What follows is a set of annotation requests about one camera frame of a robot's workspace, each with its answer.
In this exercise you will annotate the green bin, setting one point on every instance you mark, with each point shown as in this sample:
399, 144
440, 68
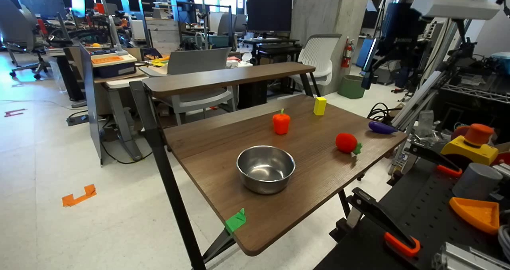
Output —
351, 87

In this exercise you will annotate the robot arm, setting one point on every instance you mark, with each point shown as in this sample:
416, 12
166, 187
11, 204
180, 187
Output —
454, 6

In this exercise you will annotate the white mesh chair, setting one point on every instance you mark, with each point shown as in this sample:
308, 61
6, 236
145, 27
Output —
318, 56

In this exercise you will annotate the aluminium rail frame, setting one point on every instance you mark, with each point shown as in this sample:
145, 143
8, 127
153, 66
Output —
418, 96

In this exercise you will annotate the red plush strawberry toy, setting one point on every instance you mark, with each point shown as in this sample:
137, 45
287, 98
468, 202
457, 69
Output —
346, 142

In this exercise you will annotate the yellow block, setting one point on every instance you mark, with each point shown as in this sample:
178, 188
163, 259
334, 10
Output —
319, 106

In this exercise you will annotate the purple toy eggplant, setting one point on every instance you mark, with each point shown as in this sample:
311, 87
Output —
380, 127

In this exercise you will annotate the steel pot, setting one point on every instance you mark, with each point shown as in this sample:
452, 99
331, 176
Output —
265, 170

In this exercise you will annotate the black monitor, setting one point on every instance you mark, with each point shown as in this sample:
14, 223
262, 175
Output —
269, 10

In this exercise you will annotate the black clamp with orange grips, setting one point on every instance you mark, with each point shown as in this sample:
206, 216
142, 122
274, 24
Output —
378, 216
432, 156

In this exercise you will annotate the green tape piece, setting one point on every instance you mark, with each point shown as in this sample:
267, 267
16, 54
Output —
236, 221

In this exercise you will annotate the orange triangular tray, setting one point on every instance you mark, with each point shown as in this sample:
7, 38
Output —
478, 214

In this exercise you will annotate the orange floor tape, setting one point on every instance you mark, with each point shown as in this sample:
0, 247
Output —
77, 198

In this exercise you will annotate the silver metal bracket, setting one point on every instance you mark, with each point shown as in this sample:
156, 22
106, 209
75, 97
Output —
466, 258

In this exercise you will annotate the grey standing desk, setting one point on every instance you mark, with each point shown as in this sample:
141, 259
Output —
119, 114

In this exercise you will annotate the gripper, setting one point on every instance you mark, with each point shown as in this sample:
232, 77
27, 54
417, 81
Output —
399, 24

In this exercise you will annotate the orange toy bell pepper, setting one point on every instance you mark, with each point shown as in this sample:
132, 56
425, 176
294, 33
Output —
281, 123

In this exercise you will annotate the red fire extinguisher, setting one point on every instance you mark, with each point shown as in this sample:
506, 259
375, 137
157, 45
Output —
347, 54

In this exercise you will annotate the red floor tape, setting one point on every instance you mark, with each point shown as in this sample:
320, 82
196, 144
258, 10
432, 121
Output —
14, 112

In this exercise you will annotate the box with orange lid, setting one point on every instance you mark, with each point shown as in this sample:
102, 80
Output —
113, 64

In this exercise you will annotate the grey cylinder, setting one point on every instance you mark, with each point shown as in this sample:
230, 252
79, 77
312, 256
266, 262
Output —
476, 181

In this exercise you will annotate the yellow emergency stop button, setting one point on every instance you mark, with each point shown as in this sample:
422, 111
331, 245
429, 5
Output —
472, 148

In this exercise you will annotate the grey office chair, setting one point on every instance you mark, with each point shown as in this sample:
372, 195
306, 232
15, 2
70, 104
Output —
18, 30

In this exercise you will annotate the grey divider panel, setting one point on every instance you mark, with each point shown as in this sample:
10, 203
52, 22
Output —
91, 102

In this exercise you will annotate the black power strip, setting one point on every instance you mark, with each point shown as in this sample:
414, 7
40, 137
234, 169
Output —
77, 119

